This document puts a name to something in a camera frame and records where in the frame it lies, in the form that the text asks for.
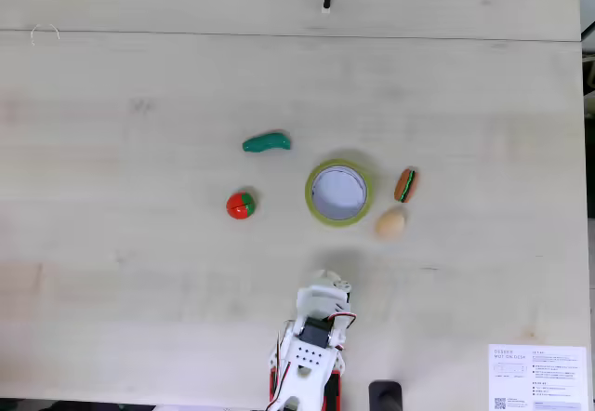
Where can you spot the black pole with base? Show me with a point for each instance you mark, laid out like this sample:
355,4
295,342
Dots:
385,394

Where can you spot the green toy cucumber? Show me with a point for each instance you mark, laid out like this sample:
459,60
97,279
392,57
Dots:
265,143

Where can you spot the red toy tomato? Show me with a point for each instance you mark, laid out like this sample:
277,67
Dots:
241,206

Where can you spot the red table clamp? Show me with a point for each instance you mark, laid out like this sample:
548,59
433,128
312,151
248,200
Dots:
273,383
337,390

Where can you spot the beige toy egg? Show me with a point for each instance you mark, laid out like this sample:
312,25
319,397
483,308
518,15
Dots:
389,224

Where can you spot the clear packing tape roll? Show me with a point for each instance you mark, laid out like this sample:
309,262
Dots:
341,223

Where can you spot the toy hamburger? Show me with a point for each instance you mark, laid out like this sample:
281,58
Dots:
405,185

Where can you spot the white printed paper sheet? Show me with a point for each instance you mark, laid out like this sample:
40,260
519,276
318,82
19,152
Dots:
534,383

